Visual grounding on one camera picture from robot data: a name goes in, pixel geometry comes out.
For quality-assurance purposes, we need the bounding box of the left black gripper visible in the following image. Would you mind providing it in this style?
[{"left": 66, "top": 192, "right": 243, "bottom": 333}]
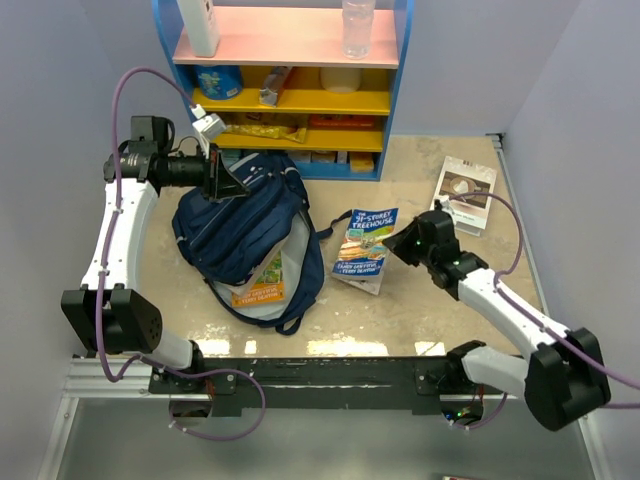
[{"left": 162, "top": 141, "right": 250, "bottom": 200}]

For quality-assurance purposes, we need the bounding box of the white coffee cover book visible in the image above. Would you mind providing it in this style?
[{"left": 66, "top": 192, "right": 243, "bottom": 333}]
[{"left": 431, "top": 156, "right": 498, "bottom": 236}]

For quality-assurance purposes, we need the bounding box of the blue Treehouse book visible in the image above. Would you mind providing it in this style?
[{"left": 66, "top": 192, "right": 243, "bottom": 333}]
[{"left": 331, "top": 208, "right": 398, "bottom": 295}]

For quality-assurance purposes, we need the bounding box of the navy blue student backpack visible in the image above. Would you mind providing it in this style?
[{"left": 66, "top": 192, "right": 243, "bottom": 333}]
[{"left": 172, "top": 153, "right": 333, "bottom": 336}]

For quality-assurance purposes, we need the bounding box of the orange Treehouse book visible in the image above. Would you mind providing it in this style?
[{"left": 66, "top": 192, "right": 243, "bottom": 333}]
[{"left": 231, "top": 252, "right": 285, "bottom": 308}]

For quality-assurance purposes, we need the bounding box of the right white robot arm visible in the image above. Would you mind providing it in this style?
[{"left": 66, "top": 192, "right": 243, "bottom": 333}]
[{"left": 383, "top": 210, "right": 611, "bottom": 431}]

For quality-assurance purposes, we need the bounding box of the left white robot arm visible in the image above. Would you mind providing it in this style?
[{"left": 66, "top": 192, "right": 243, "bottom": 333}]
[{"left": 61, "top": 111, "right": 249, "bottom": 392}]

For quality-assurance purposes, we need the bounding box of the yellow snack bag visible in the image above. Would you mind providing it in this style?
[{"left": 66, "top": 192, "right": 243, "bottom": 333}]
[{"left": 223, "top": 114, "right": 308, "bottom": 144}]

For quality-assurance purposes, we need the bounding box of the silver foil snack packet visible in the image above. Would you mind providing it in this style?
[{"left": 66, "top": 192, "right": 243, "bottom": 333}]
[{"left": 259, "top": 66, "right": 293, "bottom": 107}]

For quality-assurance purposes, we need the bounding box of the blue snack canister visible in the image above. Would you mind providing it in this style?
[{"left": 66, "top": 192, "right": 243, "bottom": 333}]
[{"left": 195, "top": 65, "right": 244, "bottom": 100}]

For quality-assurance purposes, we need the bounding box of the small boxes bottom shelf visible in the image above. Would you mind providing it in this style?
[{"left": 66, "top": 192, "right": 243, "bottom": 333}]
[{"left": 222, "top": 149, "right": 375, "bottom": 173}]

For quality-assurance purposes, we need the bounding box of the orange red snack box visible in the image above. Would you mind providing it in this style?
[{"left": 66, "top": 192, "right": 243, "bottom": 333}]
[{"left": 309, "top": 114, "right": 376, "bottom": 130}]

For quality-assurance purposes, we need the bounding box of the blue colourful shelf unit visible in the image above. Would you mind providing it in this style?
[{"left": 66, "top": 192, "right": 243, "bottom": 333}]
[{"left": 151, "top": 1, "right": 415, "bottom": 181}]

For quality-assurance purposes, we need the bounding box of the cream round container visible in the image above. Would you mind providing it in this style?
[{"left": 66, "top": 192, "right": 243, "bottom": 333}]
[{"left": 319, "top": 67, "right": 363, "bottom": 94}]

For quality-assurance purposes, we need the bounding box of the white rectangular bottle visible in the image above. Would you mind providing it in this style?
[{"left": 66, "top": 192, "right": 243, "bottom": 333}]
[{"left": 177, "top": 0, "right": 220, "bottom": 58}]

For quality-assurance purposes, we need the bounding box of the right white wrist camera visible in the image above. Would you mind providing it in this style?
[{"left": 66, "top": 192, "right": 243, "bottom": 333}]
[{"left": 434, "top": 196, "right": 451, "bottom": 212}]

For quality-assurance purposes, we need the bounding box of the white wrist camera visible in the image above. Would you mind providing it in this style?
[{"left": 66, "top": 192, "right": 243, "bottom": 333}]
[
  {"left": 434, "top": 196, "right": 451, "bottom": 212},
  {"left": 190, "top": 104, "right": 227, "bottom": 154}
]

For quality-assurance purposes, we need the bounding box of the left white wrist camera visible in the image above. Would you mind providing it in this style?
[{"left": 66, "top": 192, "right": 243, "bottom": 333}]
[{"left": 190, "top": 104, "right": 227, "bottom": 154}]

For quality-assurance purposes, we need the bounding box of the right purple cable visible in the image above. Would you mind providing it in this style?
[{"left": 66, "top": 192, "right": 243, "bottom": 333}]
[{"left": 447, "top": 192, "right": 640, "bottom": 431}]

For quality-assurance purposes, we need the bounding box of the purple cable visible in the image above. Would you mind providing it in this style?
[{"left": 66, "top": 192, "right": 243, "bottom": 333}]
[
  {"left": 94, "top": 67, "right": 266, "bottom": 444},
  {"left": 447, "top": 192, "right": 640, "bottom": 431}
]

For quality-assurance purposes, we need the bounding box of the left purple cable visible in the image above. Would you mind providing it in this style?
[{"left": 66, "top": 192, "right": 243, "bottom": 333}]
[{"left": 94, "top": 67, "right": 266, "bottom": 444}]

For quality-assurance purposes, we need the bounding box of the black metal base plate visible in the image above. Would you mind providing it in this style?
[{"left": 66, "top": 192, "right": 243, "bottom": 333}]
[{"left": 148, "top": 355, "right": 506, "bottom": 419}]

